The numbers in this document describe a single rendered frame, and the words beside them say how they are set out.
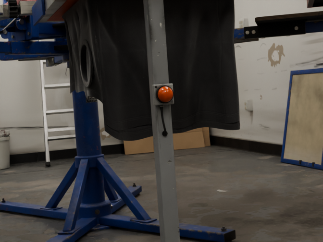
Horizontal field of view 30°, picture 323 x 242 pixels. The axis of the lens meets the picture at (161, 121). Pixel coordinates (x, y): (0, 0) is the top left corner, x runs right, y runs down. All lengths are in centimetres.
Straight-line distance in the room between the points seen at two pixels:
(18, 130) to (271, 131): 257
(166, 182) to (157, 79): 25
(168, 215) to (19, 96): 493
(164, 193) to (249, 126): 443
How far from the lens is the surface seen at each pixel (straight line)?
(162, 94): 141
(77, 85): 206
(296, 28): 288
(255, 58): 567
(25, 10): 243
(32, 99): 634
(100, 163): 301
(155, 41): 146
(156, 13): 147
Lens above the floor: 66
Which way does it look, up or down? 3 degrees down
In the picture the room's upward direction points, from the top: 4 degrees counter-clockwise
